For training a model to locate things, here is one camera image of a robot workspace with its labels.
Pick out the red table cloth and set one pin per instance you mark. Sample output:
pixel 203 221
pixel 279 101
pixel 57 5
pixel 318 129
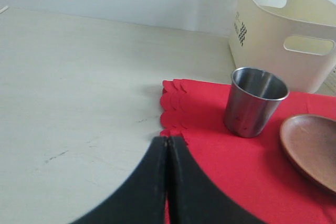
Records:
pixel 254 172

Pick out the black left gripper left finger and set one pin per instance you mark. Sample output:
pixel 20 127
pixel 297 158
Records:
pixel 141 198

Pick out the cream plastic storage bin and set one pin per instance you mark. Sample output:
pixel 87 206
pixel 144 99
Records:
pixel 293 39

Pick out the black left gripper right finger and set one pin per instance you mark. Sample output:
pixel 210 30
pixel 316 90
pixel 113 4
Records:
pixel 191 196

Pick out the white perforated plastic basket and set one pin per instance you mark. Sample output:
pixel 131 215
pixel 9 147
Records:
pixel 330 81

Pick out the brown wooden plate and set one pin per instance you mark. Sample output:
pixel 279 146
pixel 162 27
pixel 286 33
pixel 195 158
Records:
pixel 308 140

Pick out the stainless steel cup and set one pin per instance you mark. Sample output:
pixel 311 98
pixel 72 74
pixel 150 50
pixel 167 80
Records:
pixel 253 98

